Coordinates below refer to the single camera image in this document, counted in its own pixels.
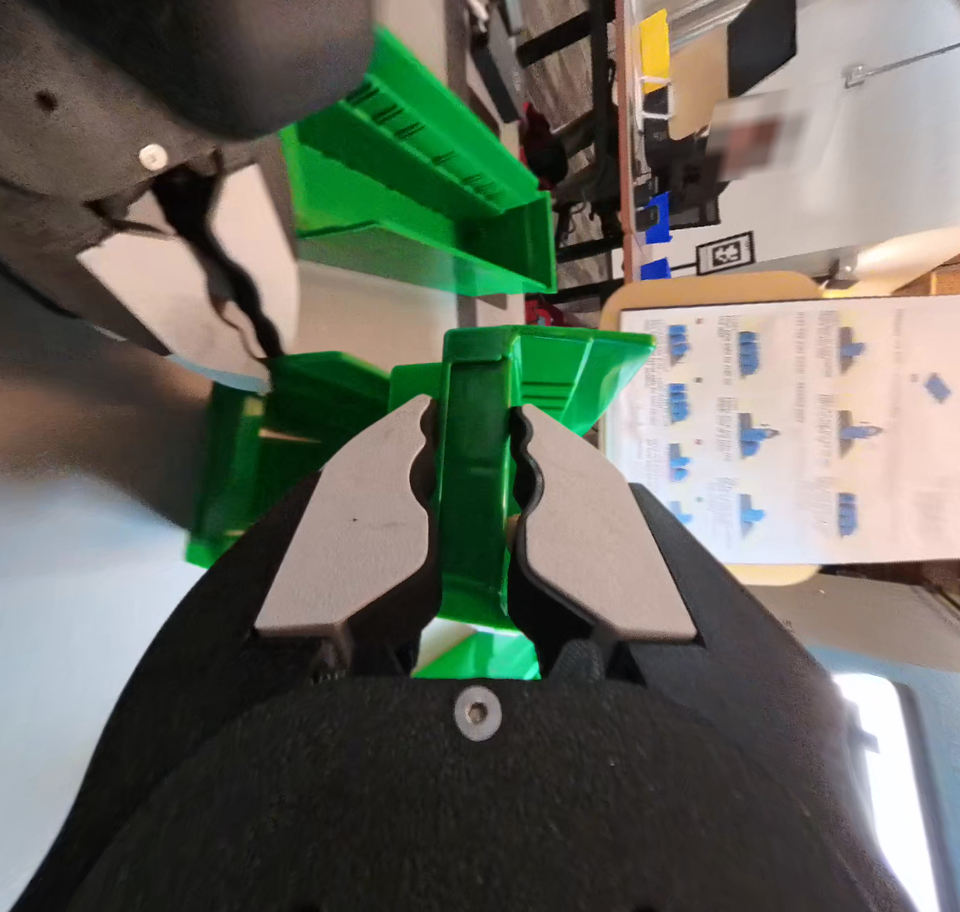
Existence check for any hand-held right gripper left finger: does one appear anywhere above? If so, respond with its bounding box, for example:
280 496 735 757
255 393 444 677

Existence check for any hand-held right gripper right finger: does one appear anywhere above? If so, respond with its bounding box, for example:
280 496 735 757
507 402 700 677

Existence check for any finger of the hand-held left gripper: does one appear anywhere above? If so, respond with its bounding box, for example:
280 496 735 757
77 192 271 364
180 160 303 364

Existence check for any grey desk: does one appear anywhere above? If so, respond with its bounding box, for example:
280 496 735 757
0 0 530 883

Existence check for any red bag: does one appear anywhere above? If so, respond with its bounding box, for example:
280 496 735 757
525 293 595 328

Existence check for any wooden document stand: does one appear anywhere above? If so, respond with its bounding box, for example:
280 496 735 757
598 252 960 589

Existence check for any black and white marker sign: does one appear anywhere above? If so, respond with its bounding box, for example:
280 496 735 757
696 231 756 277

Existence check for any yellow plastic bin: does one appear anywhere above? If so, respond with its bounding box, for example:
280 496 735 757
636 8 671 79

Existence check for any beige cardboard board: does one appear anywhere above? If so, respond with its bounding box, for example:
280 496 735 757
667 27 732 141

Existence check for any black flat panel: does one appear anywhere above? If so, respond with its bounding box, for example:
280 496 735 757
726 0 798 99

